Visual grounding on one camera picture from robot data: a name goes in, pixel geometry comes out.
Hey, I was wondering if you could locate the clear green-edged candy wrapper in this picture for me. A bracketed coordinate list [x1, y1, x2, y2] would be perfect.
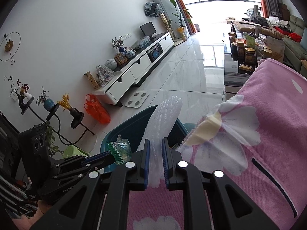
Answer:
[107, 135, 132, 165]

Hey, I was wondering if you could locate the white foam fruit net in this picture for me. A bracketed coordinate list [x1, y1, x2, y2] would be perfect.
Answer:
[137, 96, 183, 188]

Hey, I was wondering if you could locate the teal trash bin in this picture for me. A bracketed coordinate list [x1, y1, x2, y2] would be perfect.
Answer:
[100, 105, 189, 173]

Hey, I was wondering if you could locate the black plant stand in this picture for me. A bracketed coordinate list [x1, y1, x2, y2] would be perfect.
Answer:
[15, 93, 95, 145]

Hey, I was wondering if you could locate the pink floral tablecloth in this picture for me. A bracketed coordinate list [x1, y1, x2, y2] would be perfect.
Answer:
[175, 59, 306, 229]

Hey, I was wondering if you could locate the white TV cabinet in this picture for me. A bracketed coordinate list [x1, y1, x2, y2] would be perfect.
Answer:
[92, 32, 174, 105]

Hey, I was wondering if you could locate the white bathroom scale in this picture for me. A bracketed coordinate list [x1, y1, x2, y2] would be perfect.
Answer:
[125, 92, 149, 108]

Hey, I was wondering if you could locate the cluttered coffee table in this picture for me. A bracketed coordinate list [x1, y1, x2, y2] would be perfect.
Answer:
[223, 32, 267, 94]

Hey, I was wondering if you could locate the small black monitor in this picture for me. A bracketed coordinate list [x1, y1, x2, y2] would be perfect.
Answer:
[140, 22, 157, 39]

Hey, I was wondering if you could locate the brown paper bag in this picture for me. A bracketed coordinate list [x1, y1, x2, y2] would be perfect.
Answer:
[266, 36, 285, 63]

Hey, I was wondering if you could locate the dark green sofa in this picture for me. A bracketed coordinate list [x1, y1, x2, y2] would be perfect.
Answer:
[282, 15, 306, 77]

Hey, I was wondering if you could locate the orange grey curtain left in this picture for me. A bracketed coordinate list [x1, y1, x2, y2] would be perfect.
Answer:
[176, 0, 196, 35]

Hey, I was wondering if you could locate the tall green potted plant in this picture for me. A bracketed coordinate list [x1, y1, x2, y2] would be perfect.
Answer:
[169, 0, 187, 42]

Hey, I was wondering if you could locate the white floor air conditioner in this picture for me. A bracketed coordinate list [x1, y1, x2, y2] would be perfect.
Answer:
[153, 0, 181, 39]

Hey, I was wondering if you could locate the round wire wall clock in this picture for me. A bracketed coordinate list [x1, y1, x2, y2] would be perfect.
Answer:
[0, 31, 21, 65]

